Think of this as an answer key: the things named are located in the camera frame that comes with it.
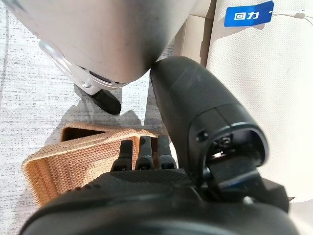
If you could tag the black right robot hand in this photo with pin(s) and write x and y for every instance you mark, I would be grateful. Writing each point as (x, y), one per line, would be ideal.
(171, 200)

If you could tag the blue clothing hang tag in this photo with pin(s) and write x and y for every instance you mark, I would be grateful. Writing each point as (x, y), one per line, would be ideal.
(247, 14)

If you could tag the woven wicker basket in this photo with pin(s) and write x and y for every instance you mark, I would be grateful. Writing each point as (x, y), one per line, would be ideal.
(73, 159)

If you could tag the beige bed mattress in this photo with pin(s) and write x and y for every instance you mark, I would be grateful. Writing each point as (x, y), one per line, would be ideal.
(269, 98)

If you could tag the silver right robot leg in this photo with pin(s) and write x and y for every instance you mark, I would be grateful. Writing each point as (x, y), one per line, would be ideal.
(97, 36)

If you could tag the tan padded bed frame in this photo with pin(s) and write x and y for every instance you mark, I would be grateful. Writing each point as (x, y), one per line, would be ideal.
(195, 31)

